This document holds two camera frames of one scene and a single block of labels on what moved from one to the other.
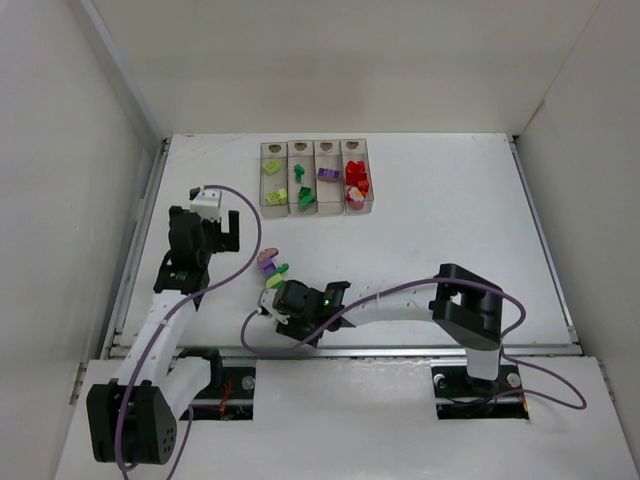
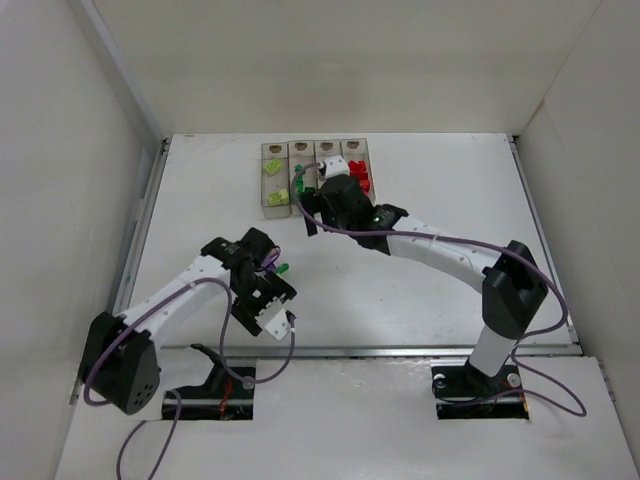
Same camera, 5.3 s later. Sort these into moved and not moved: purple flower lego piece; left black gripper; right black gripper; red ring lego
Moved: right black gripper; left black gripper
Not moved: purple flower lego piece; red ring lego
